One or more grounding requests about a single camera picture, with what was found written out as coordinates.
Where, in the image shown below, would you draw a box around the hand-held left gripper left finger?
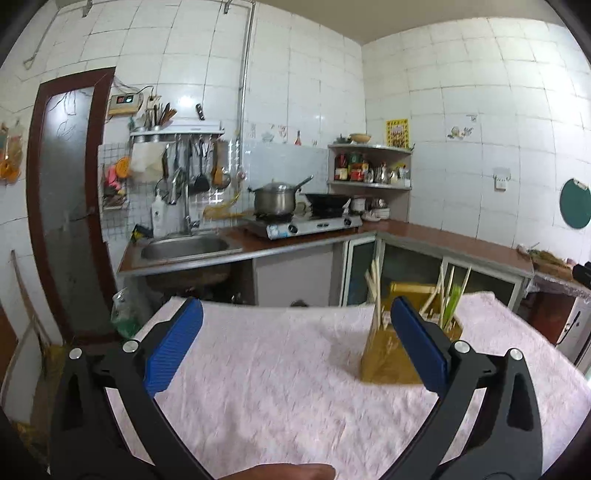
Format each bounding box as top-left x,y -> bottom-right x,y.
48,296 -> 216,480

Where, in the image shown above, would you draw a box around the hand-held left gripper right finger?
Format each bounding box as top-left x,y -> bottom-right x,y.
382,295 -> 544,480

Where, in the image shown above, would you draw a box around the yellow slotted utensil holder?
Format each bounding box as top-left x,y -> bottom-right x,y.
361,281 -> 464,385

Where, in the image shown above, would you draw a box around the green handled utensil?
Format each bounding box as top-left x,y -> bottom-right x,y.
440,284 -> 463,330

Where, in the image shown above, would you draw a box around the person's left hand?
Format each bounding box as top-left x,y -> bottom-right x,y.
215,463 -> 338,480

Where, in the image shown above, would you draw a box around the green plastic bag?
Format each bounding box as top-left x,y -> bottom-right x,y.
110,288 -> 142,340

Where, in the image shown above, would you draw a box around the stainless steel sink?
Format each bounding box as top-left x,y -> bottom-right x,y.
140,232 -> 244,267

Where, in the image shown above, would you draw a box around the white soap bottle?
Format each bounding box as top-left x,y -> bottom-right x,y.
151,188 -> 168,239

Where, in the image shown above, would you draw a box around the metal faucet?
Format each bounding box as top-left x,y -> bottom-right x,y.
181,184 -> 202,237

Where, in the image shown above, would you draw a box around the white base cabinet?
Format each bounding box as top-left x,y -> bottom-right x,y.
252,233 -> 532,313

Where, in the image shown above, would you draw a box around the bundle of dry vegetables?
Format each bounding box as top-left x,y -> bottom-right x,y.
516,244 -> 574,278

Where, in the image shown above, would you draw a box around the white appliance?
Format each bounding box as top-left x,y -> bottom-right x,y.
556,294 -> 591,371

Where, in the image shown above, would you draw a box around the steel gas stove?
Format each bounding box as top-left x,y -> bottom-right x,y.
244,212 -> 365,240

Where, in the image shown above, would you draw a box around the white corner shelf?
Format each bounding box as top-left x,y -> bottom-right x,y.
327,141 -> 413,192

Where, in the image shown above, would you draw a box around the brown door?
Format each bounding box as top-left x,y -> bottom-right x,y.
27,67 -> 119,343

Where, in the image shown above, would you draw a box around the hanging kitchen tools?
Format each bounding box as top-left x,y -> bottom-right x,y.
161,137 -> 232,205

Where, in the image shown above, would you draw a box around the black wok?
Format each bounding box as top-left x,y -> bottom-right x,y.
304,191 -> 355,209

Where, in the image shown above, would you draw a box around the steel cooking pot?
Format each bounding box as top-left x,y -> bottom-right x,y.
248,174 -> 315,217

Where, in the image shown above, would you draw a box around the white plastic bag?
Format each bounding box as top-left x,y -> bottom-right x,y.
130,143 -> 169,182

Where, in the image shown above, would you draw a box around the round green board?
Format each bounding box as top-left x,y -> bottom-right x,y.
559,178 -> 591,230

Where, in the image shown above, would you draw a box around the orange hanging bag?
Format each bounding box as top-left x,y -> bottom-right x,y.
0,122 -> 24,184

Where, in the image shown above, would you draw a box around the yellow hose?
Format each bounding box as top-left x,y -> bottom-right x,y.
202,184 -> 244,221

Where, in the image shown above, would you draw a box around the wire wall rack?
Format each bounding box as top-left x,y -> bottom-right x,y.
99,156 -> 133,212

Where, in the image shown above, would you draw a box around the metal utensil wall shelf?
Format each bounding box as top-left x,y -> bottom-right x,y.
129,102 -> 225,144

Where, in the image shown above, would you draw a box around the yellow wall poster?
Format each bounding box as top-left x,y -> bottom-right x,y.
385,117 -> 411,149

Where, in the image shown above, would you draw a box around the beige wall control box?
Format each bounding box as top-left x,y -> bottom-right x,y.
107,92 -> 142,116

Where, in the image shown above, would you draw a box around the grey wall pipe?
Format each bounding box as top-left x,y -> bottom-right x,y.
237,0 -> 257,168

